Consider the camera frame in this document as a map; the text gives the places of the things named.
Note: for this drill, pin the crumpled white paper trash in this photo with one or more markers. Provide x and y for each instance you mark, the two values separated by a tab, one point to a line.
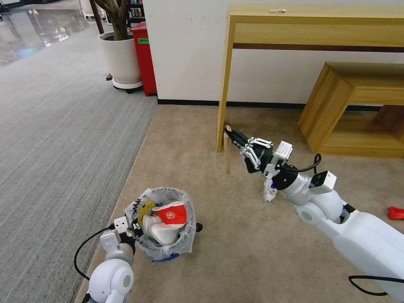
161	235

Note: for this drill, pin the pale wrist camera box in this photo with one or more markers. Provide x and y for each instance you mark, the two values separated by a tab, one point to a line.
121	224
283	151

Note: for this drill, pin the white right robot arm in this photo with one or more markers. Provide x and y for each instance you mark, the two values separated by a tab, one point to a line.
363	236

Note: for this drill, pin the white wheeled pot stand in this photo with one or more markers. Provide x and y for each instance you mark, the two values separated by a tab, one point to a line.
127	86

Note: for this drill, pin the beige carpet rug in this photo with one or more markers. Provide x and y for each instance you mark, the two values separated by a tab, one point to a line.
227	227

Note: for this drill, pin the white round plant pot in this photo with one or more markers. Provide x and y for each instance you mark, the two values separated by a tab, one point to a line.
121	60

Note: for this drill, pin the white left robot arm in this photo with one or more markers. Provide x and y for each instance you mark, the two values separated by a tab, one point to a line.
109	277

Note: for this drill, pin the trash bin with plastic liner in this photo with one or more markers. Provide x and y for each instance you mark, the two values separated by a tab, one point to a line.
186	240

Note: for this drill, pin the tall light wooden table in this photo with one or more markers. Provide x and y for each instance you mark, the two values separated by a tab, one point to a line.
315	31

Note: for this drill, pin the brown plant trunk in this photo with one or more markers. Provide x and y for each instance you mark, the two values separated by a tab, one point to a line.
119	19

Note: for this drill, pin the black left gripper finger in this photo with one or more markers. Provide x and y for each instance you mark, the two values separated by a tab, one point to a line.
142	221

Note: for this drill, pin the dark shelf with bottles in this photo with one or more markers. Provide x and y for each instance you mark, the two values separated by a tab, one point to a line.
136	11

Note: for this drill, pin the red crumpled trash piece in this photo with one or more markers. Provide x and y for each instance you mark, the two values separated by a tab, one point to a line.
396	213

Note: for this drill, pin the red paper cup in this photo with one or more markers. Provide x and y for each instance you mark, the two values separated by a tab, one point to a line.
170	215

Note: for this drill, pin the yellow crumpled wrapper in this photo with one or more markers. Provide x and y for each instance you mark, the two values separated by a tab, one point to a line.
147	206

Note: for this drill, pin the small pale scrap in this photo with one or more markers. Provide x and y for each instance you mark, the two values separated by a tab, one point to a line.
277	11

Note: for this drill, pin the low wooden bench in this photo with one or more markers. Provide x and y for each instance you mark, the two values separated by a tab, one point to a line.
334	88

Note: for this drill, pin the red metal box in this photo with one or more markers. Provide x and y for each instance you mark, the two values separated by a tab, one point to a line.
145	56

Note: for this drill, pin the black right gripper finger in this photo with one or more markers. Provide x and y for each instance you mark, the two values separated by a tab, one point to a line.
240	135
249	154

